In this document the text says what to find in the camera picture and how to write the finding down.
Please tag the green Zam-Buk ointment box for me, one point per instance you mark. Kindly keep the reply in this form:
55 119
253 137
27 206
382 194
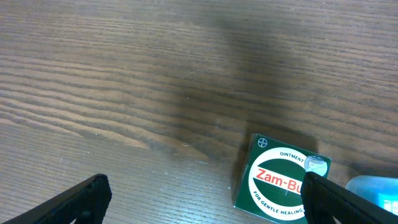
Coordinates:
272 177

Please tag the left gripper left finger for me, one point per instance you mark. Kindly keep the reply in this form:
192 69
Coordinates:
84 203

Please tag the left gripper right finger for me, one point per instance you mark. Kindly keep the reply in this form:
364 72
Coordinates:
325 202

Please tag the clear plastic container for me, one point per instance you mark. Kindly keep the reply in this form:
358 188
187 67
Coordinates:
382 191

